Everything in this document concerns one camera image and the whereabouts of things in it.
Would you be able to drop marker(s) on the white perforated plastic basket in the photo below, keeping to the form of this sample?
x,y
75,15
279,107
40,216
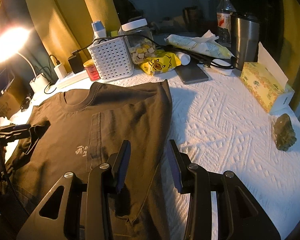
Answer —
x,y
112,57

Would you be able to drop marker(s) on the white cloth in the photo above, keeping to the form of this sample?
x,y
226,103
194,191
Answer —
x,y
2,121

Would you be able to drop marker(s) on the white textured tablecloth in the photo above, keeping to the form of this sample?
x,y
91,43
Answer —
x,y
215,130

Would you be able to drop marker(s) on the white power strip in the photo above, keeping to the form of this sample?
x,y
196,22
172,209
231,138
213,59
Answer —
x,y
67,80

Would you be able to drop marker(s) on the yellow duck snack bag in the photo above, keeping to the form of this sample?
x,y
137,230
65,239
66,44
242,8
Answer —
x,y
160,63

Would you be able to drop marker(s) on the clear plastic water bottle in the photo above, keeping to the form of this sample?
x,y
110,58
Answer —
x,y
223,17

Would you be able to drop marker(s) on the clear snack jar white lid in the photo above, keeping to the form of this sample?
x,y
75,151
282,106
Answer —
x,y
140,40

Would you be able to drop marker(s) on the brown cardboard box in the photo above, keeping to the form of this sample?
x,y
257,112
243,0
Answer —
x,y
7,105

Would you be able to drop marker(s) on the yellow tissue box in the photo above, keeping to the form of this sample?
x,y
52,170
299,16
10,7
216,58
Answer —
x,y
260,87

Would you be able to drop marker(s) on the green stone ornament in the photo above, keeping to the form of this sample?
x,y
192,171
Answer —
x,y
285,132

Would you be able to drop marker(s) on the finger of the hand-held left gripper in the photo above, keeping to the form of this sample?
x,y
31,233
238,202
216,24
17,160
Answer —
x,y
15,128
15,135

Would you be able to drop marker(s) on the steel tumbler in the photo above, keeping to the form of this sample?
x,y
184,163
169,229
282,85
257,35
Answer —
x,y
245,42

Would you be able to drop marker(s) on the black power adapter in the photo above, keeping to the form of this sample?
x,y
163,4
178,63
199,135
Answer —
x,y
75,62

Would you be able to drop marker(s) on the red and gold tin can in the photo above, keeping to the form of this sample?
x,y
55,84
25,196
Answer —
x,y
91,71

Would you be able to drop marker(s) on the yellow curtain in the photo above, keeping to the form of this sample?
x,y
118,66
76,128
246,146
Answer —
x,y
290,30
52,17

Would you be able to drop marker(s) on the yellow and white tissue pack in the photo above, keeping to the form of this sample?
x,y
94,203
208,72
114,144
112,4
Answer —
x,y
202,45

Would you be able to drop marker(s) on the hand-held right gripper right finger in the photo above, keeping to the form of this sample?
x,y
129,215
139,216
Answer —
x,y
175,167

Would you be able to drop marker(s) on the white desk lamp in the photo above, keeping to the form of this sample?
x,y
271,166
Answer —
x,y
40,81

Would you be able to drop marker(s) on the white USB charger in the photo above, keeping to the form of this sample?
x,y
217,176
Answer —
x,y
60,70

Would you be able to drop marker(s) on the grey phone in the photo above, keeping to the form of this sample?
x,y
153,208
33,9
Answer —
x,y
191,73

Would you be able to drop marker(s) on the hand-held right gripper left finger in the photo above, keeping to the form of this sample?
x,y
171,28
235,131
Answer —
x,y
122,166

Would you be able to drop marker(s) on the dark laptop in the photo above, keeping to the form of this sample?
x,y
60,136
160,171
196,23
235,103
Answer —
x,y
1,78

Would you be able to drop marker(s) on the dark brown printed T-shirt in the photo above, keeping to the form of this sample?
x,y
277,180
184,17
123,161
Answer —
x,y
127,120

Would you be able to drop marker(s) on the blue and white bottle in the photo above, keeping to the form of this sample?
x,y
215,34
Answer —
x,y
98,28

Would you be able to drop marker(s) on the small white bottle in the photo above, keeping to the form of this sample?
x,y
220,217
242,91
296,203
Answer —
x,y
183,58

